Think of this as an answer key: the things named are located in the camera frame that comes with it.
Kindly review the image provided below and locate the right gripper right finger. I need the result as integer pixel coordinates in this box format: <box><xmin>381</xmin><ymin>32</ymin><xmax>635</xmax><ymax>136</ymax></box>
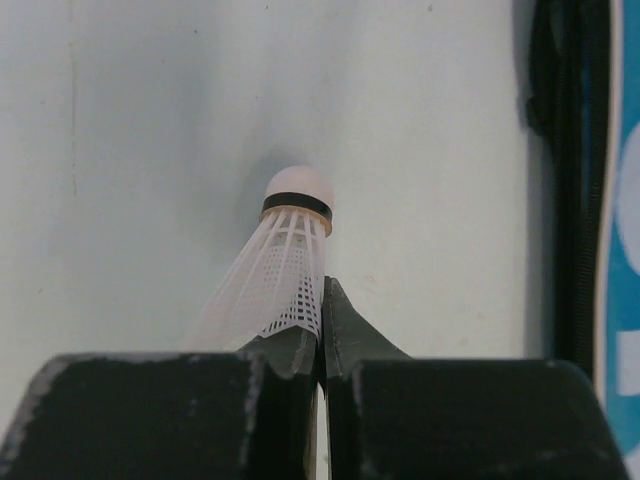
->
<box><xmin>322</xmin><ymin>278</ymin><xmax>629</xmax><ymax>479</ymax></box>

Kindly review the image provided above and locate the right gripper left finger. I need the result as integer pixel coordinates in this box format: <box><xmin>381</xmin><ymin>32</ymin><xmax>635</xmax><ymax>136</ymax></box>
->
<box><xmin>1</xmin><ymin>327</ymin><xmax>318</xmax><ymax>479</ymax></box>

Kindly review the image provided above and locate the blue racket bag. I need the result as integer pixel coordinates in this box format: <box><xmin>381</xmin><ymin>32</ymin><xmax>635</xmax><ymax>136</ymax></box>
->
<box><xmin>526</xmin><ymin>1</ymin><xmax>639</xmax><ymax>451</ymax></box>

